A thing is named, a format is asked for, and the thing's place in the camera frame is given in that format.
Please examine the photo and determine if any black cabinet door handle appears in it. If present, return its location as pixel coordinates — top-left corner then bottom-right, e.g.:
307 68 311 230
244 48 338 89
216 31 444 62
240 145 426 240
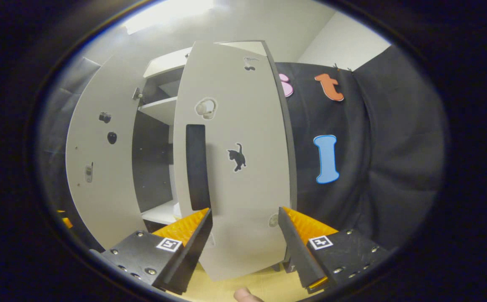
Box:
186 124 211 211

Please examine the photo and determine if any black backdrop cloth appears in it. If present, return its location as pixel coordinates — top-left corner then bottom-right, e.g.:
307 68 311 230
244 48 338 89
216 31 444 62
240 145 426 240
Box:
38 44 450 252

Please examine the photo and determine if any ceiling light panel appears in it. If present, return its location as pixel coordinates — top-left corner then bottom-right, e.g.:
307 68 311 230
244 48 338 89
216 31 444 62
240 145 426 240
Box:
124 0 215 35

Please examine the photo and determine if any white cabinet shelf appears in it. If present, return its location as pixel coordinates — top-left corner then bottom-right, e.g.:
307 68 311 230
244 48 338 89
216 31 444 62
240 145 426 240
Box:
138 96 178 125
141 200 182 225

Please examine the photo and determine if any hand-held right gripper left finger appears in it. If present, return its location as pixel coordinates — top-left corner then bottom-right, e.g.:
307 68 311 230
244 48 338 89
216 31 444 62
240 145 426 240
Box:
88 208 213 295

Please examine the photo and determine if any white shoe cabinet door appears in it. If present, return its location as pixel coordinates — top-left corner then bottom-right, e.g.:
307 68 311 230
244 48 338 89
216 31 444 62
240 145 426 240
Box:
173 40 298 281
65 57 149 250

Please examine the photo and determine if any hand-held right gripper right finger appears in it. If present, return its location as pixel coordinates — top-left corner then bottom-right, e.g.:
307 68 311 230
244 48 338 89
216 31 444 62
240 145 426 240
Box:
278 206 391 294

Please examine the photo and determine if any white shoe cabinet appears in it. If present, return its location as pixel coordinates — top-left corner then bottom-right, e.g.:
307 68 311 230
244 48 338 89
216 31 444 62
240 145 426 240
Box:
65 40 298 281

